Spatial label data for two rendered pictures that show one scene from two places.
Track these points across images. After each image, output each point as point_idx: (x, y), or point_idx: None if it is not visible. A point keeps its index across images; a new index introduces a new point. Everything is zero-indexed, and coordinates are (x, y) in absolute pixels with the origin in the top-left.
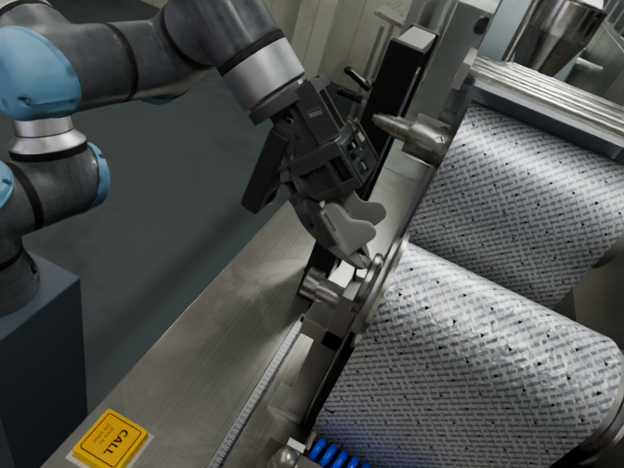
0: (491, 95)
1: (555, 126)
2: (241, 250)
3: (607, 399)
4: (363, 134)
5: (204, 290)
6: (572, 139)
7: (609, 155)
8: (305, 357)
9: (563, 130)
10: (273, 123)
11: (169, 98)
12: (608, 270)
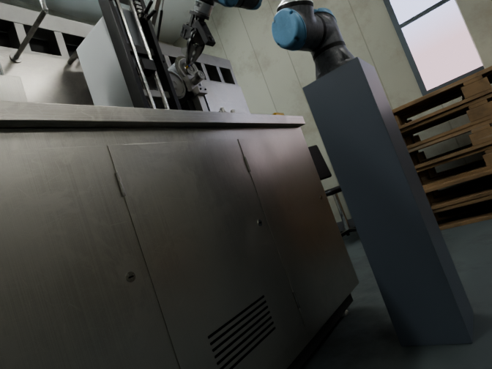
0: (102, 25)
1: (89, 43)
2: (211, 111)
3: None
4: (182, 28)
5: (239, 113)
6: (86, 50)
7: (80, 58)
8: (206, 106)
9: (88, 45)
10: (203, 20)
11: (227, 6)
12: (88, 105)
